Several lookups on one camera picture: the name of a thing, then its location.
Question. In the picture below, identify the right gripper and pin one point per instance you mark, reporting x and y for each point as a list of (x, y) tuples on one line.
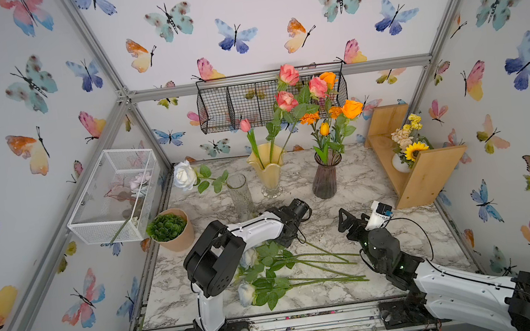
[(360, 226)]

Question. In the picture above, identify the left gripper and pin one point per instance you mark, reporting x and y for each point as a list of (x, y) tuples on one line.
[(286, 242)]

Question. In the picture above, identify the white blue rose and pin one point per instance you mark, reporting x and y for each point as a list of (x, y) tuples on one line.
[(268, 259), (200, 178), (268, 292)]

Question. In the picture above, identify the orange yellow tulip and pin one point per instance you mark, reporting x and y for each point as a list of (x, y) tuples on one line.
[(327, 129)]

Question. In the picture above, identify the orange marigold flower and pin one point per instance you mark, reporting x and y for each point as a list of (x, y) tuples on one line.
[(309, 118)]

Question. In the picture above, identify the small pink rosebud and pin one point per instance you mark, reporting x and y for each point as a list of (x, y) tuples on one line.
[(247, 128)]

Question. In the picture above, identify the orange rose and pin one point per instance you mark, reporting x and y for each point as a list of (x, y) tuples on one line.
[(351, 111), (330, 80)]

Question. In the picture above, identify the pink rose tall stem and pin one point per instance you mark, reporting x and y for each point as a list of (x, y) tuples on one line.
[(287, 78)]

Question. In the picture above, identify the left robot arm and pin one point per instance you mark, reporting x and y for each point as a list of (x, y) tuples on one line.
[(212, 262)]

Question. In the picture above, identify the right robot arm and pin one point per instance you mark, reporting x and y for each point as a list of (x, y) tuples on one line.
[(496, 303)]

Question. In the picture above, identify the purple ribbed glass vase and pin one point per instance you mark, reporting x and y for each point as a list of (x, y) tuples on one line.
[(325, 180)]

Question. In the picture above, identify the yellow ruffled glass vase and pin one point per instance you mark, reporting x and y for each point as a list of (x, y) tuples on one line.
[(268, 165)]

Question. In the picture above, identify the clear glass vase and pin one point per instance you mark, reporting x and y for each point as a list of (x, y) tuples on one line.
[(241, 196)]

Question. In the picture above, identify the sunflower bouquet in white vase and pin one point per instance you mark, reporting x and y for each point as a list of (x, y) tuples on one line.
[(408, 143)]

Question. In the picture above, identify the green succulent in pink pot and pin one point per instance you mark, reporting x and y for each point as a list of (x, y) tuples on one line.
[(172, 230)]

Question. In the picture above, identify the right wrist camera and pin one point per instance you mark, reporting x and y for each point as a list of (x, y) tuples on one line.
[(381, 214)]

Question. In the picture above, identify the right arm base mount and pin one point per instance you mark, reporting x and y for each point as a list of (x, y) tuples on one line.
[(405, 312)]

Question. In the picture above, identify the black wire wall basket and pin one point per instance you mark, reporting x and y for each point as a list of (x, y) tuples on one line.
[(223, 103)]

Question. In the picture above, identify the white mesh wall box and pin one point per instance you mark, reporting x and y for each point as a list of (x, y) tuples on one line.
[(116, 201)]

